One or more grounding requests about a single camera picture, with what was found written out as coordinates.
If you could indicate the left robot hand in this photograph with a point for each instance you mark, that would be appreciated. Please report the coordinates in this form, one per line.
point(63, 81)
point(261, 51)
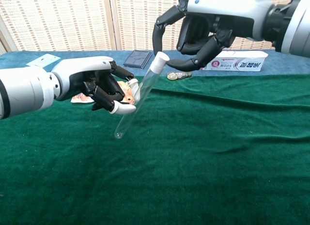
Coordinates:
point(80, 67)

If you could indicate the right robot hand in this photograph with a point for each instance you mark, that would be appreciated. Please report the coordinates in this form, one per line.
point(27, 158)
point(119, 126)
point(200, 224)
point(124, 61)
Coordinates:
point(230, 4)

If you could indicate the clear glass test tube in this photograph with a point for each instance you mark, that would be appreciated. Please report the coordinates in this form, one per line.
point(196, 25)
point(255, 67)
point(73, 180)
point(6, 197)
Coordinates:
point(141, 99)

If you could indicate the white rubber stopper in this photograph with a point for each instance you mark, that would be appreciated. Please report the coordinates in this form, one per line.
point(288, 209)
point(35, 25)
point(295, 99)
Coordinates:
point(160, 59)

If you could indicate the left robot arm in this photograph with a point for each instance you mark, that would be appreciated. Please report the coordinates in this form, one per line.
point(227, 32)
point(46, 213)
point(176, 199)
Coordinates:
point(24, 89)

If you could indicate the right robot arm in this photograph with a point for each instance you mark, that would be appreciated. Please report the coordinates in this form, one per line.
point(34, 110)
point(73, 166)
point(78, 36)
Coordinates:
point(298, 23)

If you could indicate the orange spout pouch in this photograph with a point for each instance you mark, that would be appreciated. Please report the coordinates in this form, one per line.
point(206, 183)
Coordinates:
point(81, 99)

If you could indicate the blue cardboard cube box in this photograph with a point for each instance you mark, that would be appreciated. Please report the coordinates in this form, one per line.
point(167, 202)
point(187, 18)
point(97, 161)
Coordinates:
point(44, 59)

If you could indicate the woven bamboo folding screen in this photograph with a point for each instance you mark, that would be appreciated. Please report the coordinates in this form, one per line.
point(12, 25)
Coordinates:
point(72, 19)

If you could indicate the dark square flat case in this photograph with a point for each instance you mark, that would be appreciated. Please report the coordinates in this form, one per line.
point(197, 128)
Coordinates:
point(137, 59)

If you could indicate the white toothpaste carton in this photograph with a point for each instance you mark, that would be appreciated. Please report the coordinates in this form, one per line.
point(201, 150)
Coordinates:
point(242, 65)

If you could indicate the blue velvet cloth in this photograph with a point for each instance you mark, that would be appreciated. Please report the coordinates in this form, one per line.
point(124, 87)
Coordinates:
point(285, 65)

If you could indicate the correction tape dispenser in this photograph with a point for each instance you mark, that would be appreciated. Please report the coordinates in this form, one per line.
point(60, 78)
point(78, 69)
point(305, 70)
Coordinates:
point(178, 75)

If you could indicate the green velvet cloth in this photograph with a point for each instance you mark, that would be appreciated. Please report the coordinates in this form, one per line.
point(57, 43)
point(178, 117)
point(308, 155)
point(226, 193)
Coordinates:
point(169, 166)

